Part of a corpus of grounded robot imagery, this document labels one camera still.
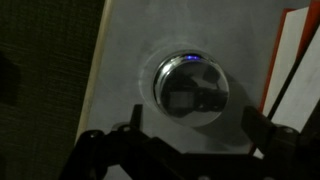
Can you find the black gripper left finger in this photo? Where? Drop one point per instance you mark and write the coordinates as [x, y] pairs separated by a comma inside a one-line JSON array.
[[137, 116]]

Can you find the red cover book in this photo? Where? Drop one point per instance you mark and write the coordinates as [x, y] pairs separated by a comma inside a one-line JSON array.
[[286, 56]]

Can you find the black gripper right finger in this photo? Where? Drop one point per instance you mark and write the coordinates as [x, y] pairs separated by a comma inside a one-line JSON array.
[[256, 125]]

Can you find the silver dome lid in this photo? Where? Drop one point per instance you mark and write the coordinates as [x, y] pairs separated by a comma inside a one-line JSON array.
[[191, 86]]

